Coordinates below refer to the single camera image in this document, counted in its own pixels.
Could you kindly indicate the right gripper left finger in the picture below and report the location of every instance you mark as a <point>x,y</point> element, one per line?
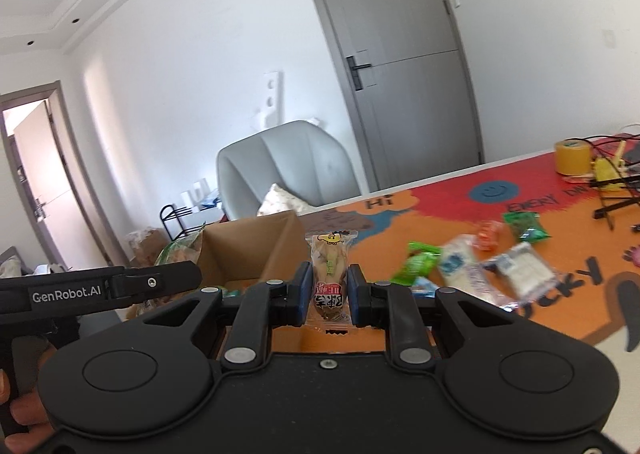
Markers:
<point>264,307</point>

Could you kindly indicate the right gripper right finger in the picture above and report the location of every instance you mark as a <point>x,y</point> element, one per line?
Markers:
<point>392,308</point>

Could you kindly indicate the blue snack packet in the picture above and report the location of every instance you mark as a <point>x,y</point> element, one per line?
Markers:
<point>422,287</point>

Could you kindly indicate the red green bread snack packet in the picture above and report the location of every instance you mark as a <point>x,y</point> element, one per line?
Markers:
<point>329,257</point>

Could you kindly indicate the white blue biscuit packet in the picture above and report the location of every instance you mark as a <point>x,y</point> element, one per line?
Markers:
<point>460,269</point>

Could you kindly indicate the orange snack packet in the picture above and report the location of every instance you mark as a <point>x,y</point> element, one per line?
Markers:
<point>487,235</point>

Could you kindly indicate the clear white wafer packet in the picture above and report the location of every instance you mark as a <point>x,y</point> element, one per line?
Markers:
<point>528,275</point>

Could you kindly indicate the dark green snack packet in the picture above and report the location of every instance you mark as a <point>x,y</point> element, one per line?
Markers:
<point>525,226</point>

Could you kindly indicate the person's left hand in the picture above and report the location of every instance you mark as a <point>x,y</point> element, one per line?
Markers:
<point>30,353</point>

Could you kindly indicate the cardboard box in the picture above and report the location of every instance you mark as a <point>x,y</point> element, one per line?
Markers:
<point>238,254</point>

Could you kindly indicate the open beige interior door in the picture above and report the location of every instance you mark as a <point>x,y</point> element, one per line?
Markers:
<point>53,182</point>

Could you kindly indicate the cream dotted cushion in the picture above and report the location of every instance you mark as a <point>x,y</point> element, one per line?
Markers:
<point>279,200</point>

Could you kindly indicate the black shoe rack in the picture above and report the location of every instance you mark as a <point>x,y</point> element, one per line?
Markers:
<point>180,222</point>

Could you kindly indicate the grey armchair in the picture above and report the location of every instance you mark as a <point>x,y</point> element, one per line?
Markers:
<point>299,157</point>

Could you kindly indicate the colourful cartoon table mat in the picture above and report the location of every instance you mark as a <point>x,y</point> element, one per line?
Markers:
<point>596,261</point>

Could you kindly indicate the yellow tape roll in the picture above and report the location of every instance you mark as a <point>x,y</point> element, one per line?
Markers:
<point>572,158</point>

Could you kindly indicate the pink round charm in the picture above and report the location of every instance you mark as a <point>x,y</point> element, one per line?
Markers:
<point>632,255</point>

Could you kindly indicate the yellow toy figure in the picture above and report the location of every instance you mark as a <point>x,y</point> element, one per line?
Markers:
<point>609,166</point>

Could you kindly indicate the black folding stand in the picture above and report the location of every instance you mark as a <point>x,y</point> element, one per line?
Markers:
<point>614,195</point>

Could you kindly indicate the grey door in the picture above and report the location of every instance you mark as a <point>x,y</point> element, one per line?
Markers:
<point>416,115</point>

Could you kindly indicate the black door handle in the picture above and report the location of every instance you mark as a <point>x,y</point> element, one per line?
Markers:
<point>354,70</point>

